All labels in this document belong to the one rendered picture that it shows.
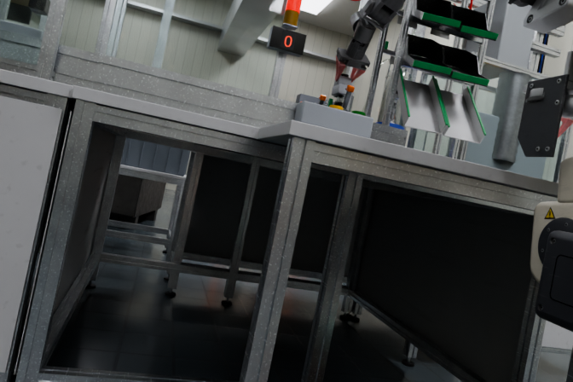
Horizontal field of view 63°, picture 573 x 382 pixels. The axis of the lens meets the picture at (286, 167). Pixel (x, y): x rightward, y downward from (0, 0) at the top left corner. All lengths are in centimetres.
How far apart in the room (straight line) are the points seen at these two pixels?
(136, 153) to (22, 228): 210
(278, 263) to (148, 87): 60
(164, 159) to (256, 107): 205
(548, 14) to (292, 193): 56
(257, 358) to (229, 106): 65
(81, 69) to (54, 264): 48
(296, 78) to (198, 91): 987
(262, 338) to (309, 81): 1037
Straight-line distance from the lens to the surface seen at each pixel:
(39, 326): 131
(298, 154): 94
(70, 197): 123
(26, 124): 126
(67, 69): 133
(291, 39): 166
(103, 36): 165
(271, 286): 96
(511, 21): 286
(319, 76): 1131
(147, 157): 331
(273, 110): 132
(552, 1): 97
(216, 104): 130
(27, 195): 126
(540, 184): 121
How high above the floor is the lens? 75
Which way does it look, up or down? 1 degrees up
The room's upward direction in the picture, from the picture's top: 12 degrees clockwise
